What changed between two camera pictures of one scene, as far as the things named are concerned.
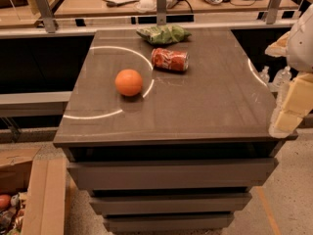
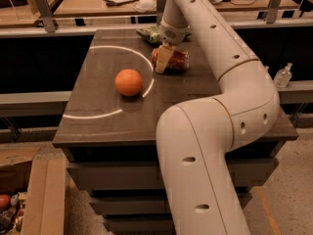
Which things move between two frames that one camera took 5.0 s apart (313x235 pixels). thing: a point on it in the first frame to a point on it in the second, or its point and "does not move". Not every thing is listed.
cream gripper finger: (297, 104) to (163, 55)
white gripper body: (302, 44) to (173, 34)
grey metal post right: (274, 4) does not move
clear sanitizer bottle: (282, 78) does not move
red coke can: (169, 60) does not move
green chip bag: (163, 34) does not move
